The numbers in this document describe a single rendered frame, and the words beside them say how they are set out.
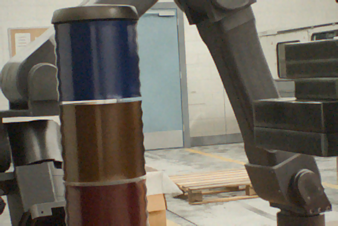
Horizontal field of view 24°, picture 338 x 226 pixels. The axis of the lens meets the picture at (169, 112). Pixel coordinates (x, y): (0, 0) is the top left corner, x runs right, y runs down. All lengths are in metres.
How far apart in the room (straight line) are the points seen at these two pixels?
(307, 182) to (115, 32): 0.67
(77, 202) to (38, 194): 0.46
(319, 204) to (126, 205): 0.68
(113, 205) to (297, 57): 0.30
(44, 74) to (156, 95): 10.96
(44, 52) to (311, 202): 0.38
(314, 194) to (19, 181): 0.38
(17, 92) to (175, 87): 11.05
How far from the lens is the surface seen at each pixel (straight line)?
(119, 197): 0.34
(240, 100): 0.97
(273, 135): 0.58
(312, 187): 0.99
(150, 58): 11.75
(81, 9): 0.34
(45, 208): 0.78
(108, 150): 0.34
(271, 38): 11.53
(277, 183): 0.98
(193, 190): 6.84
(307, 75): 0.60
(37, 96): 0.82
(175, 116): 11.87
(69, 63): 0.34
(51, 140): 0.84
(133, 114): 0.34
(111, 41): 0.34
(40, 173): 0.82
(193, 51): 11.98
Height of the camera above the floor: 1.17
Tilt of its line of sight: 3 degrees down
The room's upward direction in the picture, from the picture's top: 3 degrees counter-clockwise
